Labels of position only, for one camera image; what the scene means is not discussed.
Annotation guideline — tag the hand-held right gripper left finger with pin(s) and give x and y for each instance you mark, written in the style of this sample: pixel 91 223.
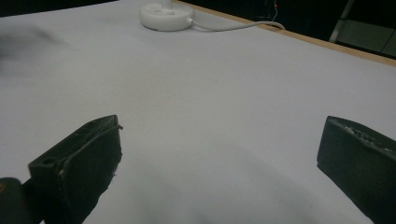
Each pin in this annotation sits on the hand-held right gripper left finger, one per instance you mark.
pixel 84 168

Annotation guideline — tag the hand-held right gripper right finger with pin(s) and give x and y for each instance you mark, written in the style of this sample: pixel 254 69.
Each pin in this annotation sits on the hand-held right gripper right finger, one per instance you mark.
pixel 361 165

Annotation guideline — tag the grey metal stand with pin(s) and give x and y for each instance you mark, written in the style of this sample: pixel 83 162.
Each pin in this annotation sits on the grey metal stand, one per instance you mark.
pixel 362 32

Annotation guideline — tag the white round disc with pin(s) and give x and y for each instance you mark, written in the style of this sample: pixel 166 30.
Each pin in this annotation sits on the white round disc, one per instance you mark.
pixel 166 16

